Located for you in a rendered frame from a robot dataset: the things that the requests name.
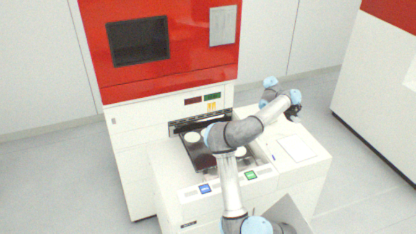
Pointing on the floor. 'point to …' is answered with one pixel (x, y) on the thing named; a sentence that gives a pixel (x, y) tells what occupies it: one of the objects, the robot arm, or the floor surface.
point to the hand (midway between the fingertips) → (296, 121)
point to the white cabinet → (309, 187)
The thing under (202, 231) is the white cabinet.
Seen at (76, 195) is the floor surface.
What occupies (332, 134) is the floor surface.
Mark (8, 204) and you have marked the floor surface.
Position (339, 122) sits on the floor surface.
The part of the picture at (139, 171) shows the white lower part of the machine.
